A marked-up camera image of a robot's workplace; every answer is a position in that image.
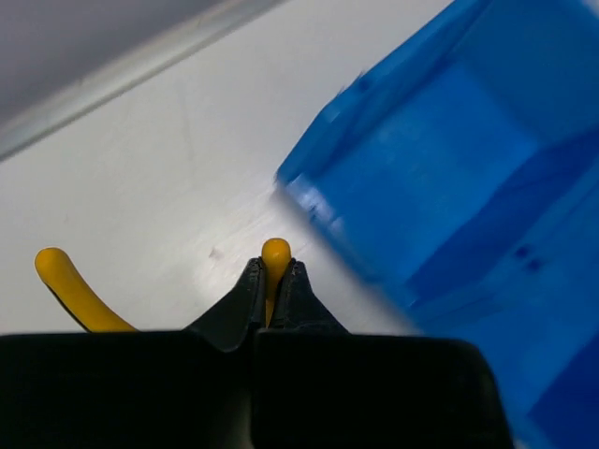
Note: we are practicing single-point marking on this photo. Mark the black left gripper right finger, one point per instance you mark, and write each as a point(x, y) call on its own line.
point(297, 308)

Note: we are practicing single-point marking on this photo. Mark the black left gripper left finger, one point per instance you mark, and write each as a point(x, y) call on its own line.
point(234, 318)

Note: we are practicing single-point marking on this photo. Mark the yellow handled pliers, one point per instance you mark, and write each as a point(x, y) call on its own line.
point(56, 270)

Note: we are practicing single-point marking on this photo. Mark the blue plastic divided bin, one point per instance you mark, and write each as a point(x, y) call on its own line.
point(459, 176)

